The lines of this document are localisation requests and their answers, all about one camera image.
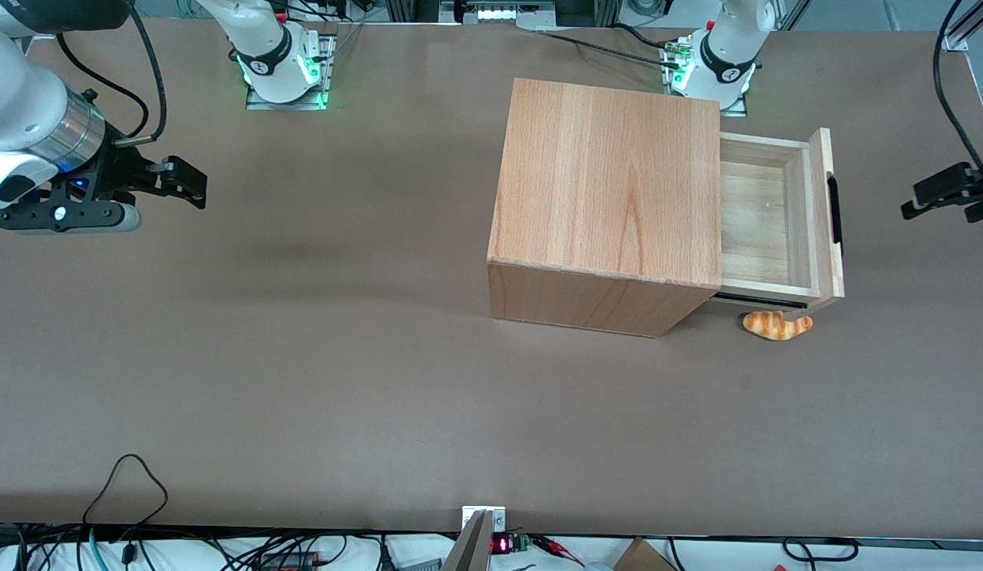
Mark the white LED light strip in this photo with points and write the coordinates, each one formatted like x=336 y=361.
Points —
x=503 y=13

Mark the wooden drawer cabinet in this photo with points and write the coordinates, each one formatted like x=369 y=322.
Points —
x=610 y=182

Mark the red LED display module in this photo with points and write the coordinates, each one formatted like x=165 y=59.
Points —
x=503 y=544

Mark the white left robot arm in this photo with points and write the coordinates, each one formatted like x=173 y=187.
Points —
x=725 y=47

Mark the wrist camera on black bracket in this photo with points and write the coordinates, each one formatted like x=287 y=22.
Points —
x=79 y=218

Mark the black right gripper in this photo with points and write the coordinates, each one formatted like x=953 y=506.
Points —
x=120 y=172

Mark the camera mount post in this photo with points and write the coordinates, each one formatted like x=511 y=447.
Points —
x=476 y=547

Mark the brown cardboard piece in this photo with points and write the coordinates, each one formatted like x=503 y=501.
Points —
x=642 y=557

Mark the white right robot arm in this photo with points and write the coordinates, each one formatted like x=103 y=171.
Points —
x=16 y=87

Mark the toy bread roll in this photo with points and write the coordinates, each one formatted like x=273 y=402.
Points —
x=773 y=327

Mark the red clip leads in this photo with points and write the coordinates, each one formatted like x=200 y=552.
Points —
x=556 y=547

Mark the aluminium frame profile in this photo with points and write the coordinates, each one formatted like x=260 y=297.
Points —
x=967 y=28

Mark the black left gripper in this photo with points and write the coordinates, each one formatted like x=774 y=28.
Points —
x=941 y=189

